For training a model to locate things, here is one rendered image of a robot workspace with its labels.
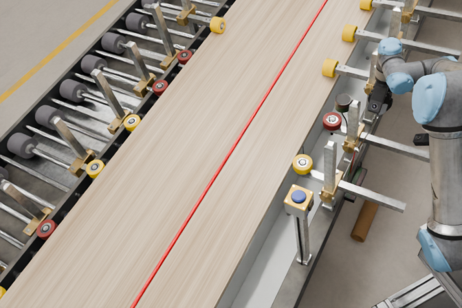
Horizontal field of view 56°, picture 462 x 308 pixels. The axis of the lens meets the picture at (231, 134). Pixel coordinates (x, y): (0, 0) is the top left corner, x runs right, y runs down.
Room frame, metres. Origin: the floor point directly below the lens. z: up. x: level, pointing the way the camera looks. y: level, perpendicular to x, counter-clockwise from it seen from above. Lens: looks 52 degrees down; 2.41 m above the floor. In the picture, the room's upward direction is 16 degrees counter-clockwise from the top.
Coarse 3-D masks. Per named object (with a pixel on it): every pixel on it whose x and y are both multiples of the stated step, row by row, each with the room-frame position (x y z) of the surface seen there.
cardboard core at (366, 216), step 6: (366, 204) 1.06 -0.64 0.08; (372, 204) 1.05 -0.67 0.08; (378, 204) 1.05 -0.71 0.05; (366, 210) 1.02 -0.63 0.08; (372, 210) 1.01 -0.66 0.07; (360, 216) 1.00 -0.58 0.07; (366, 216) 0.99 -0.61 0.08; (372, 216) 0.99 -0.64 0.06; (360, 222) 0.96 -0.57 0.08; (366, 222) 0.96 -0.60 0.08; (354, 228) 0.95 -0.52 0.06; (360, 228) 0.93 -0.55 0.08; (366, 228) 0.92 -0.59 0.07; (354, 234) 0.91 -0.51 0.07; (360, 234) 0.90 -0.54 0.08; (366, 234) 0.90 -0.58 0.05; (360, 240) 0.89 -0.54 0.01
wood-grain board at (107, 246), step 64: (256, 0) 2.05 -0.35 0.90; (320, 0) 1.90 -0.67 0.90; (192, 64) 1.68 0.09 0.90; (256, 64) 1.55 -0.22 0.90; (320, 64) 1.44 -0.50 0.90; (192, 128) 1.27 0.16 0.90; (256, 128) 1.17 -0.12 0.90; (128, 192) 1.02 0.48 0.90; (192, 192) 0.94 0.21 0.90; (256, 192) 0.86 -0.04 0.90; (64, 256) 0.82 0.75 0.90; (128, 256) 0.74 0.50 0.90; (192, 256) 0.67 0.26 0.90
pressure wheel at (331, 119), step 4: (332, 112) 1.13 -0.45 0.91; (324, 116) 1.12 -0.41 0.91; (328, 116) 1.12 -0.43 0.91; (332, 116) 1.12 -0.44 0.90; (336, 116) 1.11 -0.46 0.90; (340, 116) 1.10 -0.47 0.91; (324, 120) 1.10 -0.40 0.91; (328, 120) 1.10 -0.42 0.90; (332, 120) 1.09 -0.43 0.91; (336, 120) 1.09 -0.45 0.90; (340, 120) 1.08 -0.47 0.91; (324, 124) 1.09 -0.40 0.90; (328, 124) 1.08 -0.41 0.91; (332, 124) 1.07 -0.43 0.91; (336, 124) 1.07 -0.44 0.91; (340, 124) 1.07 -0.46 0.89; (328, 128) 1.07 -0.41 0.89; (332, 128) 1.06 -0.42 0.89; (336, 128) 1.06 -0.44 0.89
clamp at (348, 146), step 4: (364, 124) 1.05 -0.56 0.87; (360, 128) 1.04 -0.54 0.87; (360, 132) 1.02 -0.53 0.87; (344, 140) 1.00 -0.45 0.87; (356, 140) 0.99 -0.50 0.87; (344, 144) 0.99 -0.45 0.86; (348, 144) 0.98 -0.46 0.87; (352, 144) 0.97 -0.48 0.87; (356, 144) 0.98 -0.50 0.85; (344, 148) 0.98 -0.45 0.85; (348, 148) 0.98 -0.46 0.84; (352, 148) 0.96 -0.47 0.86; (348, 152) 0.97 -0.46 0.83; (352, 152) 0.96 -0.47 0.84
